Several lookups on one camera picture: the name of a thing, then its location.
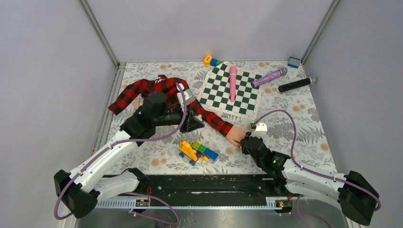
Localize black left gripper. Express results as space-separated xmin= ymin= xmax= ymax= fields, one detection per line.
xmin=154 ymin=103 xmax=205 ymax=134

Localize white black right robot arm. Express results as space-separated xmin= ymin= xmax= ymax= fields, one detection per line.
xmin=241 ymin=134 xmax=379 ymax=226

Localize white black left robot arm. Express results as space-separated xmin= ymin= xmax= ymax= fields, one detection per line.
xmin=54 ymin=89 xmax=204 ymax=220

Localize mannequin hand with red nails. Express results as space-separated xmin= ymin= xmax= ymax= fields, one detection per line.
xmin=226 ymin=126 xmax=246 ymax=147

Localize green blue toy bricks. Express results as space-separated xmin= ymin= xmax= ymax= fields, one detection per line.
xmin=191 ymin=142 xmax=219 ymax=161

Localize yellow toy block ramp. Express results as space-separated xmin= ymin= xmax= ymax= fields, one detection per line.
xmin=179 ymin=141 xmax=200 ymax=166

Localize green white checkered board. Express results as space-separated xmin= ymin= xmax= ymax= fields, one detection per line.
xmin=198 ymin=62 xmax=262 ymax=120

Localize floral patterned table mat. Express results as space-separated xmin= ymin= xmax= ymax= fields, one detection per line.
xmin=109 ymin=62 xmax=336 ymax=175

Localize small wooden block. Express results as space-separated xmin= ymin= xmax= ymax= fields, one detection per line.
xmin=134 ymin=97 xmax=140 ymax=111

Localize orange blue green block stack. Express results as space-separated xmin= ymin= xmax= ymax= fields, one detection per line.
xmin=203 ymin=55 xmax=223 ymax=67

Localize pink toy microphone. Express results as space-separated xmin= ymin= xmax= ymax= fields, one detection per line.
xmin=229 ymin=66 xmax=237 ymax=102

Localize red black plaid shirt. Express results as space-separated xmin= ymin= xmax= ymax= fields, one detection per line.
xmin=108 ymin=75 xmax=233 ymax=136

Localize purple glitter toy microphone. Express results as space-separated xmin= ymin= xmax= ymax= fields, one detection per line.
xmin=251 ymin=67 xmax=288 ymax=88

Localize black toy microphone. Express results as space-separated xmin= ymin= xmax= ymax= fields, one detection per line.
xmin=278 ymin=76 xmax=317 ymax=93

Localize blue toy brick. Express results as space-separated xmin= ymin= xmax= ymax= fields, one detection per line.
xmin=287 ymin=57 xmax=301 ymax=68

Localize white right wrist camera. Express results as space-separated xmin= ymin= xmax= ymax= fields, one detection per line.
xmin=250 ymin=122 xmax=268 ymax=138

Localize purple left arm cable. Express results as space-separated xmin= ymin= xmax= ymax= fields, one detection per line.
xmin=54 ymin=83 xmax=187 ymax=220

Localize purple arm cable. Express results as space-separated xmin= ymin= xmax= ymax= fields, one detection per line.
xmin=253 ymin=109 xmax=382 ymax=212
xmin=54 ymin=83 xmax=187 ymax=220

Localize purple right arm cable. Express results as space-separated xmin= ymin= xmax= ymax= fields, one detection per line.
xmin=253 ymin=109 xmax=382 ymax=212

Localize grey slotted cable duct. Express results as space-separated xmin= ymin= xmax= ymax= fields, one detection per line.
xmin=95 ymin=197 xmax=286 ymax=210

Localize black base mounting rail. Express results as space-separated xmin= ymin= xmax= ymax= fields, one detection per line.
xmin=118 ymin=167 xmax=316 ymax=208

